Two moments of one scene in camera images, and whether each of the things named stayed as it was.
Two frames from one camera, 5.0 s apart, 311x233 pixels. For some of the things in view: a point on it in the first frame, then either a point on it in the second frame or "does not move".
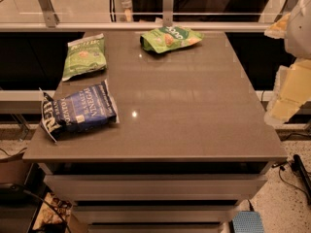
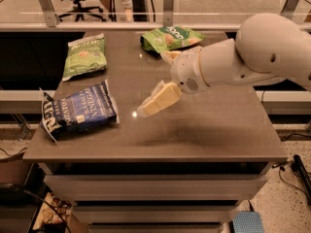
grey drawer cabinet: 192,141 does not move
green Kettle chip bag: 84,56 does not move
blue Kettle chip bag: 78,113 does not move
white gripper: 299,33 -> 186,71
